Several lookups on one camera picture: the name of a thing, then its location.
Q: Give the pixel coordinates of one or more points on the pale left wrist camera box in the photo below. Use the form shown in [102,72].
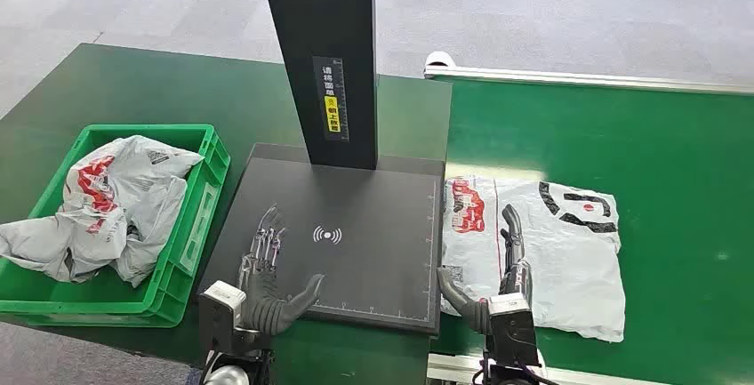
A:
[221,311]

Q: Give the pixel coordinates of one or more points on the green conveyor belt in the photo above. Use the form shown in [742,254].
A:
[677,152]

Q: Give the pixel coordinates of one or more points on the crumpled grey package, red print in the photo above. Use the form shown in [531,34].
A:
[118,217]

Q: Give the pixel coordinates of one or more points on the black machine base platform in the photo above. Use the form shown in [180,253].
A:
[377,264]

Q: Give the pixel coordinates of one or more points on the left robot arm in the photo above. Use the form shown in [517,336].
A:
[230,376]

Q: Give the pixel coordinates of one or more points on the grey package with black logo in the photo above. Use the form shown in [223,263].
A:
[568,276]

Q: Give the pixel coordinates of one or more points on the translucent crate label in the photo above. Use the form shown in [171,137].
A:
[197,232]

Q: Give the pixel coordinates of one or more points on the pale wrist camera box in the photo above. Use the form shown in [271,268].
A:
[513,326]
[221,311]

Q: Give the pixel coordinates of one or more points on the black and yellow column label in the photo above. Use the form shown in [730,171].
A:
[331,99]

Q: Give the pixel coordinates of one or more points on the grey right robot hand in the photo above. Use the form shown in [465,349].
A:
[513,276]

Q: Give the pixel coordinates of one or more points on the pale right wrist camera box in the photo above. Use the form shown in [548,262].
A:
[513,326]

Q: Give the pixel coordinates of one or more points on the black machine column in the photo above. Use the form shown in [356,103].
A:
[330,17]

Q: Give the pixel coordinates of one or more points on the green plastic crate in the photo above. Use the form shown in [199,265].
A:
[159,303]

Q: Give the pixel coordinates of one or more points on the silver conveyor rail, white cap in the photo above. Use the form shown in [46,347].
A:
[589,78]

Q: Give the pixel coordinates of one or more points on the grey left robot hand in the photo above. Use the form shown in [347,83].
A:
[265,306]

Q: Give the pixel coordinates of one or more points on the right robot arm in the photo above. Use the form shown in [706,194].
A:
[508,374]

